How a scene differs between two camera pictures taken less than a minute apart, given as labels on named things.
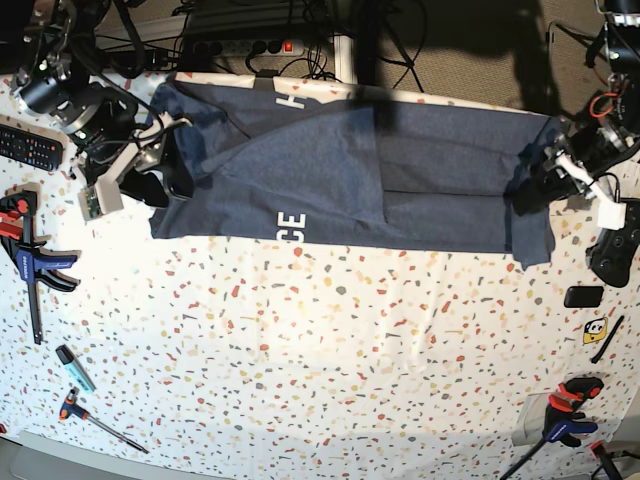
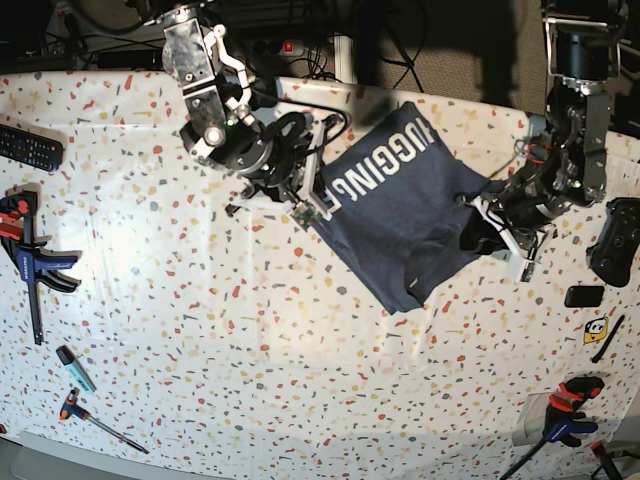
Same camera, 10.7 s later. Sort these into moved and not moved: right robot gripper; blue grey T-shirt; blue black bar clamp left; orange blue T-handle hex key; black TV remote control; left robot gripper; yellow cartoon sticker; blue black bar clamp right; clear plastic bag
Moved: blue grey T-shirt; right robot gripper; left robot gripper
Not moved: blue black bar clamp right; yellow cartoon sticker; orange blue T-handle hex key; blue black bar clamp left; black TV remote control; clear plastic bag
